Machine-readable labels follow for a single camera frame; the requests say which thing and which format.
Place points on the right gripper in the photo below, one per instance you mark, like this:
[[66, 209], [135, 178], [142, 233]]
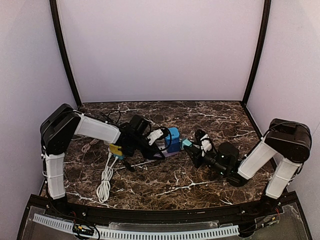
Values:
[[200, 155]]

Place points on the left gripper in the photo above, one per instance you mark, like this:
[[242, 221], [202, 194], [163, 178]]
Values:
[[146, 147]]

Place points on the purple power strip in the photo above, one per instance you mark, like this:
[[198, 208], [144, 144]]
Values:
[[166, 153]]

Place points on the teal small charger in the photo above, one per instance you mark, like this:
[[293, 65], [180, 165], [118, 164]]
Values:
[[185, 143]]

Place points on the black power adapter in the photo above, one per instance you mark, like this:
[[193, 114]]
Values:
[[128, 157]]

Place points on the dark blue cube adapter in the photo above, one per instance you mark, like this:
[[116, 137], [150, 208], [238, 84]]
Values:
[[172, 146]]

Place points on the blue small charger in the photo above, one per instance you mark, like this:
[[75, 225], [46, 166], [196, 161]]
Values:
[[174, 134]]

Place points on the teal power strip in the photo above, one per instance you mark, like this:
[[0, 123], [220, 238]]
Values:
[[120, 157]]

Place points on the yellow cube plug adapter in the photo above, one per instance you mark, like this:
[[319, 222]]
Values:
[[115, 149]]

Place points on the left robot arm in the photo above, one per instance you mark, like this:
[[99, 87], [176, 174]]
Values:
[[59, 129]]

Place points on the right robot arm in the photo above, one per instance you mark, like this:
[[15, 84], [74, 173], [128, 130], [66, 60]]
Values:
[[292, 140]]

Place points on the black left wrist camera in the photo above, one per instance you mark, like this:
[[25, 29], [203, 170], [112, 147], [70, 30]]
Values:
[[139, 124]]

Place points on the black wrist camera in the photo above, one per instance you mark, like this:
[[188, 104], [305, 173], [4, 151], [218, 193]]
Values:
[[139, 124], [228, 156]]

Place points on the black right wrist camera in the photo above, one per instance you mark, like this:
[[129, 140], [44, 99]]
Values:
[[228, 156]]

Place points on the white slotted cable duct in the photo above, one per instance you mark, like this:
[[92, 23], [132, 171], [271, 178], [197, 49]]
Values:
[[104, 233]]

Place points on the black front rail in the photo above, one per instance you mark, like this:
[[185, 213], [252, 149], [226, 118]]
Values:
[[236, 214]]

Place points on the black frame post right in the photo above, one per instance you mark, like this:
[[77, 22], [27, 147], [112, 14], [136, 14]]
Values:
[[258, 52]]

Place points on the black frame post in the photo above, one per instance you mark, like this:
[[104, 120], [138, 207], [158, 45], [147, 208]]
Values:
[[258, 52], [63, 51]]

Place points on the black frame post left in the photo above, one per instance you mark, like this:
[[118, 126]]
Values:
[[63, 51]]

